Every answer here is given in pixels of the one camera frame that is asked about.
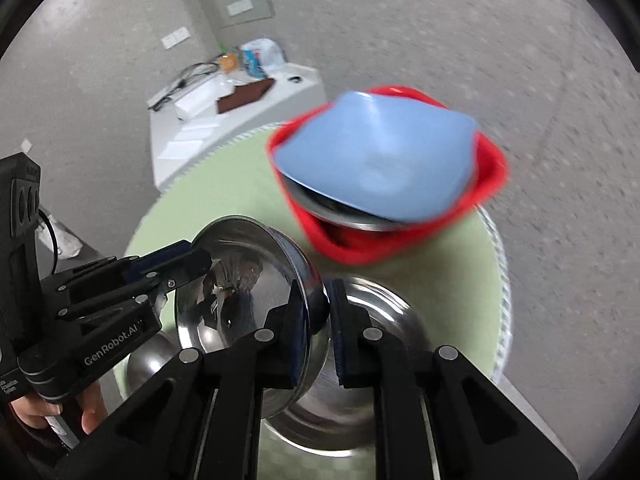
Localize red plastic basket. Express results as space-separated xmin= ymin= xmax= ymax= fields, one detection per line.
xmin=266 ymin=86 xmax=510 ymax=267

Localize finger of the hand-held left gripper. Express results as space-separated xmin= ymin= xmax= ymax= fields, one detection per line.
xmin=41 ymin=240 xmax=214 ymax=297
xmin=56 ymin=280 xmax=179 ymax=322

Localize white wall socket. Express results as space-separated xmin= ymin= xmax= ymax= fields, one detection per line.
xmin=162 ymin=28 xmax=192 ymax=51

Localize white box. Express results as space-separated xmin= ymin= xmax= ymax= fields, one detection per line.
xmin=174 ymin=82 xmax=237 ymax=122

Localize white plastic bag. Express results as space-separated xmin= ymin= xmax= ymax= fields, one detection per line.
xmin=239 ymin=39 xmax=287 ymax=80

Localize steel plate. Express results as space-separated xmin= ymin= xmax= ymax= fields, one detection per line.
xmin=284 ymin=177 xmax=418 ymax=233

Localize black cables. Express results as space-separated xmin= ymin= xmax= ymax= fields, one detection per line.
xmin=149 ymin=61 xmax=223 ymax=111

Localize blue square plate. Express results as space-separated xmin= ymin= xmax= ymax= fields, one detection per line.
xmin=274 ymin=91 xmax=478 ymax=223

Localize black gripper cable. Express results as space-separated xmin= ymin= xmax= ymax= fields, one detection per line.
xmin=37 ymin=207 xmax=62 ymax=273

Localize large steel bowl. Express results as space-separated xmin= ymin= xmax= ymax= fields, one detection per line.
xmin=260 ymin=275 xmax=437 ymax=455

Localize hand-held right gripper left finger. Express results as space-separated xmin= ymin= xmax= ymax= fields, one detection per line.
xmin=60 ymin=286 xmax=310 ymax=480

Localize brown cloth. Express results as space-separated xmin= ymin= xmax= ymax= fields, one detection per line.
xmin=216 ymin=79 xmax=277 ymax=114

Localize person's left hand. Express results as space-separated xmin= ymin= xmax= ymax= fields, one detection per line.
xmin=10 ymin=384 xmax=109 ymax=436

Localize white side table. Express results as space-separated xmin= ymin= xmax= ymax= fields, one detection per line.
xmin=148 ymin=62 xmax=327 ymax=188

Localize green round tablecloth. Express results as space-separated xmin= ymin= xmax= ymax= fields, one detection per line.
xmin=112 ymin=121 xmax=511 ymax=480

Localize crumpled white bag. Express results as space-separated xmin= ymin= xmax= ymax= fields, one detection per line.
xmin=47 ymin=220 xmax=85 ymax=260

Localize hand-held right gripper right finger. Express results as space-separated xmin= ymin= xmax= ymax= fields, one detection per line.
xmin=327 ymin=278 xmax=577 ymax=480

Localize small steel bowl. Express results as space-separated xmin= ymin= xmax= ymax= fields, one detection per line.
xmin=126 ymin=332 xmax=187 ymax=402

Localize white paper sheets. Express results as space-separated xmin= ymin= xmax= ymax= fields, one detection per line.
xmin=162 ymin=119 xmax=222 ymax=160

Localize shiny steel bowl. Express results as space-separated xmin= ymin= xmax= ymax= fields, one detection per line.
xmin=175 ymin=215 xmax=332 ymax=421

